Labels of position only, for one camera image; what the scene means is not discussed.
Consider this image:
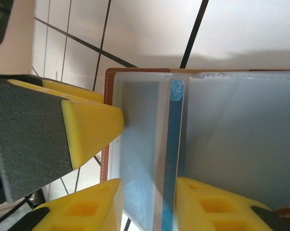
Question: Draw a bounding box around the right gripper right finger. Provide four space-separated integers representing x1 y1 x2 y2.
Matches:
175 176 290 231

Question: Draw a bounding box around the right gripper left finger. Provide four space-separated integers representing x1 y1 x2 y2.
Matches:
30 177 123 231

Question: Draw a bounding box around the blue credit card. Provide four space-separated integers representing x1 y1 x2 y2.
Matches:
162 78 186 231

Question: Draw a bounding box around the brown leather card holder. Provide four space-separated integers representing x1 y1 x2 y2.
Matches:
100 67 290 231

